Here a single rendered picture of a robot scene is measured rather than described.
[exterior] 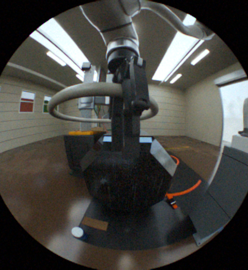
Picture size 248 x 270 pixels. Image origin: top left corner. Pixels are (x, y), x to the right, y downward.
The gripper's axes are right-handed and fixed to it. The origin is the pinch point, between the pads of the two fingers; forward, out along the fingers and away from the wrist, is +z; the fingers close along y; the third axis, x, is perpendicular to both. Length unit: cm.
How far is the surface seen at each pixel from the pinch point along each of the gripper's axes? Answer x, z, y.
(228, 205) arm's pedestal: -53, 45, -43
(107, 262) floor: 20, 90, -12
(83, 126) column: 13, -12, 126
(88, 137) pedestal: 4, 6, 101
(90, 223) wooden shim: 20, 83, 32
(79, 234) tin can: 30, 73, 16
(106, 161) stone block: -4.3, 17.1, 33.8
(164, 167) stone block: -35.7, 21.8, 14.4
